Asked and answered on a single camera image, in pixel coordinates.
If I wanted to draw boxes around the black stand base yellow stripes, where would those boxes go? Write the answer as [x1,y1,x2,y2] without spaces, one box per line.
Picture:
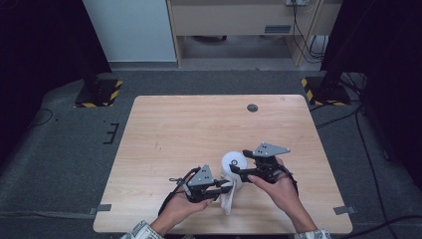
[301,76,351,108]
[74,78,124,109]

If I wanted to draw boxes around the long black floor cable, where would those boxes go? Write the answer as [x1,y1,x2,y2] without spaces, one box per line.
[346,108,422,239]

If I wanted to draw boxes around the light wooden desk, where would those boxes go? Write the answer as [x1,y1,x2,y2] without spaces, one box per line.
[165,0,343,68]

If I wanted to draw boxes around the person's left hand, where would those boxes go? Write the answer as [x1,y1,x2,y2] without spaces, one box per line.
[161,189,215,231]

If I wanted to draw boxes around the right hand-held gripper black cable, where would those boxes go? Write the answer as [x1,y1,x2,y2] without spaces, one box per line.
[281,164,300,197]

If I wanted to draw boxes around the grey cloth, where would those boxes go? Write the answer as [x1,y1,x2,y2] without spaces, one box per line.
[219,179,239,216]

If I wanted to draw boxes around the black hanging cable bundle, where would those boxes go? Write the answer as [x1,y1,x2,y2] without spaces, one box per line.
[292,3,330,65]

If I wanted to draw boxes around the thin black floor cable loop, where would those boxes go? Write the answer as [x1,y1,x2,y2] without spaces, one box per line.
[28,108,55,128]

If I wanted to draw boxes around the left hand-held gripper black cable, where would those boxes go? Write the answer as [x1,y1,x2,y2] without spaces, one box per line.
[157,166,202,217]

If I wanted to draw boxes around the hand-held gripper black cable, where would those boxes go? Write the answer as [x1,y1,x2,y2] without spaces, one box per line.
[157,166,202,217]
[281,164,300,197]

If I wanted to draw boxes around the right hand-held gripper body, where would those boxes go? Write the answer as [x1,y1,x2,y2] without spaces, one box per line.
[242,142,292,185]

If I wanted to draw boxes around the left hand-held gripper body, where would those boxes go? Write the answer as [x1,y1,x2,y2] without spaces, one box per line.
[168,163,223,204]

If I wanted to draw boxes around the white cabinet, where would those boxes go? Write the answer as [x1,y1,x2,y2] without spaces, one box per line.
[82,0,177,64]

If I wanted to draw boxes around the grey tape strip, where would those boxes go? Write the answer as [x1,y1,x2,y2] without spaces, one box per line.
[332,205,357,216]
[88,203,112,215]

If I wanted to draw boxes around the dark curtain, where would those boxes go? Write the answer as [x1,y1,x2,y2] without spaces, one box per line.
[319,0,422,191]
[0,0,112,168]

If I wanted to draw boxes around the white cylindrical container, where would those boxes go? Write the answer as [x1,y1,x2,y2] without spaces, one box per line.
[220,150,249,191]

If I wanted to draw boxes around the person's right hand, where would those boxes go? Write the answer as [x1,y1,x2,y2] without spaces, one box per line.
[247,156,301,217]

